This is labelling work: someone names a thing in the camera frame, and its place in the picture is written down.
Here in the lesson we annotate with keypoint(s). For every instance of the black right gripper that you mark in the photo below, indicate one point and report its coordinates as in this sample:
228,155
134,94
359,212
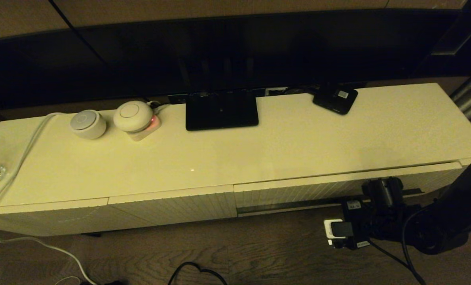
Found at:
364,229

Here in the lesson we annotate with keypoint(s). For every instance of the white round dome device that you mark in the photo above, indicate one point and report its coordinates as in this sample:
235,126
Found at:
132,115

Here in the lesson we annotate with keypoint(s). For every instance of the large black television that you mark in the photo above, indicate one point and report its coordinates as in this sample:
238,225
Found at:
219,51

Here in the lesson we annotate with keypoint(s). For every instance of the dark framed wall panel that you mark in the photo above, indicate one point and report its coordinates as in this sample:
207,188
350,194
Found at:
457,37

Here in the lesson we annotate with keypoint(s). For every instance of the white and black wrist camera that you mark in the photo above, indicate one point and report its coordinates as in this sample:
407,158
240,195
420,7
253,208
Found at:
330,229

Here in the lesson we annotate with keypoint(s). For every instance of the white tv cabinet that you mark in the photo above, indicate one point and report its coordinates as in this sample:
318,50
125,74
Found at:
219,158

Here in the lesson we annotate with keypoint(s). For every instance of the white power strip red light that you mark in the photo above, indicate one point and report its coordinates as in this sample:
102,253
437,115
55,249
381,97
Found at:
147,133

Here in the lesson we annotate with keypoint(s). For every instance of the white wall socket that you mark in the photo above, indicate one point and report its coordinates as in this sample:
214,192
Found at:
275,92

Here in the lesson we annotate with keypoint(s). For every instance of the white cabinet drawer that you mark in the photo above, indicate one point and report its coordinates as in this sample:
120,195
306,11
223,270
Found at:
291,192

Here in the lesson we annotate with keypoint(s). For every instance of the black television base plate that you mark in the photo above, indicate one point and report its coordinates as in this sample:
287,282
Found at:
221,113

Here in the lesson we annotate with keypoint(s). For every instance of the white speaker with grey top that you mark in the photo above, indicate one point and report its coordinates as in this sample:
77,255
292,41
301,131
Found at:
87,124

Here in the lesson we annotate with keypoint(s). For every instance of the white ribbed cabinet front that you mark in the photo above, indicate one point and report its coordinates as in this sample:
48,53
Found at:
172,206
41,219

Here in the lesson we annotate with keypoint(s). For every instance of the black box with white label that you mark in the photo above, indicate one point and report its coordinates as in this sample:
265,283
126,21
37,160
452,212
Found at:
334,99

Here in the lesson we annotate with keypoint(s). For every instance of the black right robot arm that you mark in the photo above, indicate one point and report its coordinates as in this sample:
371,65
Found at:
449,221

